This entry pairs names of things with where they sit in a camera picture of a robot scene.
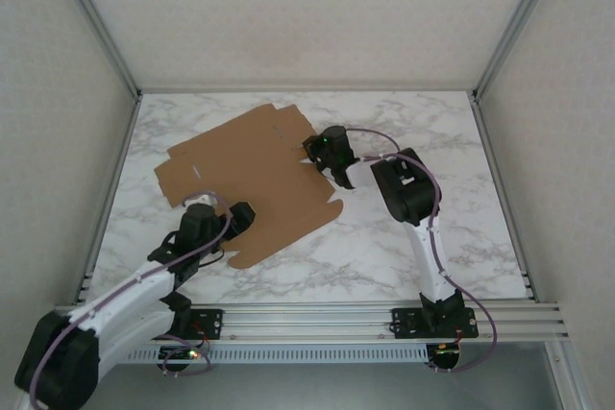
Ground slotted grey cable duct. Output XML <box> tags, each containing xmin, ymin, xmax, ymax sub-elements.
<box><xmin>117</xmin><ymin>345</ymin><xmax>430</xmax><ymax>364</ymax></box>

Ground aluminium frame post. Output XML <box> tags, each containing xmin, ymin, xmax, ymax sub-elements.
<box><xmin>547</xmin><ymin>340</ymin><xmax>585</xmax><ymax>410</ymax></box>
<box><xmin>472</xmin><ymin>0</ymin><xmax>569</xmax><ymax>100</ymax></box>
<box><xmin>47</xmin><ymin>0</ymin><xmax>143</xmax><ymax>100</ymax></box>

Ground brown cardboard box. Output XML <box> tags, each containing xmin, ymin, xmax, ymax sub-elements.
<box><xmin>153</xmin><ymin>103</ymin><xmax>347</xmax><ymax>270</ymax></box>

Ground right circuit board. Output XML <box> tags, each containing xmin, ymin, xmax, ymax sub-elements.
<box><xmin>429</xmin><ymin>341</ymin><xmax>463</xmax><ymax>374</ymax></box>

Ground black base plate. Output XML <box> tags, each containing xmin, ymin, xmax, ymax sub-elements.
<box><xmin>189</xmin><ymin>307</ymin><xmax>225</xmax><ymax>340</ymax></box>
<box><xmin>391</xmin><ymin>306</ymin><xmax>480</xmax><ymax>339</ymax></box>

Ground aluminium lower frame post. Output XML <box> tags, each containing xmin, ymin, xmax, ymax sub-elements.
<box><xmin>547</xmin><ymin>340</ymin><xmax>585</xmax><ymax>410</ymax></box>

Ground aluminium back rail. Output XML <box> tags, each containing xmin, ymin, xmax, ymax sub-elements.
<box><xmin>137</xmin><ymin>85</ymin><xmax>478</xmax><ymax>95</ymax></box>

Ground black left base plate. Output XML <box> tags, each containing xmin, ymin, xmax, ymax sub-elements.
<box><xmin>189</xmin><ymin>307</ymin><xmax>225</xmax><ymax>340</ymax></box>

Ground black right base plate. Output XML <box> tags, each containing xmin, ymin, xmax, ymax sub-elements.
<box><xmin>391</xmin><ymin>306</ymin><xmax>480</xmax><ymax>339</ymax></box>

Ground left circuit board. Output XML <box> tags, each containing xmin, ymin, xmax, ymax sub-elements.
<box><xmin>158</xmin><ymin>345</ymin><xmax>206</xmax><ymax>364</ymax></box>

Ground aluminium front rail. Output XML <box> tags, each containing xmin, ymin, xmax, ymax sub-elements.
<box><xmin>55</xmin><ymin>301</ymin><xmax>571</xmax><ymax>347</ymax></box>

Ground circuit board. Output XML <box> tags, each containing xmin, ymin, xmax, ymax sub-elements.
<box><xmin>158</xmin><ymin>345</ymin><xmax>206</xmax><ymax>364</ymax></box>
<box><xmin>429</xmin><ymin>341</ymin><xmax>463</xmax><ymax>374</ymax></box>

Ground aluminium side rail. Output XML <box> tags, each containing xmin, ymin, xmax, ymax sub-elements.
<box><xmin>470</xmin><ymin>92</ymin><xmax>537</xmax><ymax>301</ymax></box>
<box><xmin>76</xmin><ymin>92</ymin><xmax>143</xmax><ymax>306</ymax></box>

